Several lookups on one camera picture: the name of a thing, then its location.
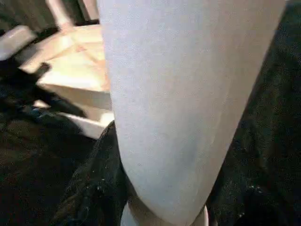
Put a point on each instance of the black mat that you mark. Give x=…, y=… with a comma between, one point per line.
x=270, y=106

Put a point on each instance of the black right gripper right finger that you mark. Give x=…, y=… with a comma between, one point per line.
x=249, y=200

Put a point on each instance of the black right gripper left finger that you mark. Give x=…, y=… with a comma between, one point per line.
x=94, y=183

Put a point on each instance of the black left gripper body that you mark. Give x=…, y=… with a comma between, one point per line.
x=18, y=82

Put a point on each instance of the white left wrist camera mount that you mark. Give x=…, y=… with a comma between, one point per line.
x=14, y=40

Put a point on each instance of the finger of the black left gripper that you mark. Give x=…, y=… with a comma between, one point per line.
x=63, y=103

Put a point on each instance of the white plastic table top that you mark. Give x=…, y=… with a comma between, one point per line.
x=75, y=66

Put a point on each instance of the grey-green curtain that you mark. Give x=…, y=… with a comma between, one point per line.
x=23, y=11

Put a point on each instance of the white plastic table leg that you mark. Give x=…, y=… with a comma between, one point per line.
x=60, y=11
x=176, y=94

